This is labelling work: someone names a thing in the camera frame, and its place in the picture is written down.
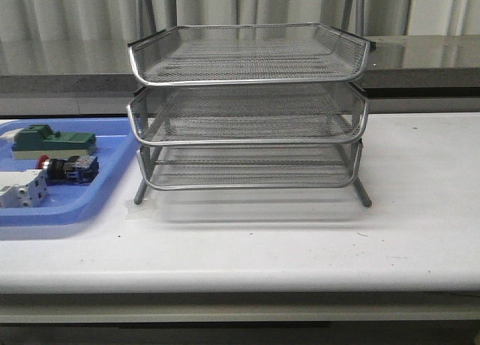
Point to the green and beige switch block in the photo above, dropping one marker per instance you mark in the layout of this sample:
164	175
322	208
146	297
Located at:
37	140

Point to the white circuit breaker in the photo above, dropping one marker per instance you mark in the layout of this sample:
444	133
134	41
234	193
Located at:
20	189

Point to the silver mesh top tray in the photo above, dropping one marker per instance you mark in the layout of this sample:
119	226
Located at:
213	55

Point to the silver mesh bottom tray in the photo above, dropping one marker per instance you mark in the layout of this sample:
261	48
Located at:
203	167

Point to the red emergency stop button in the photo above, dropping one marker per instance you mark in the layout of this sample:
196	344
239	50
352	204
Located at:
76	169

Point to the silver mesh tray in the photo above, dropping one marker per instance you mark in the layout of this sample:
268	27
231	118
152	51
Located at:
203	167
213	55
311	112

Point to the blue plastic tray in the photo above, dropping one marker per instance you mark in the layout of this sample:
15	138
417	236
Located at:
68	203

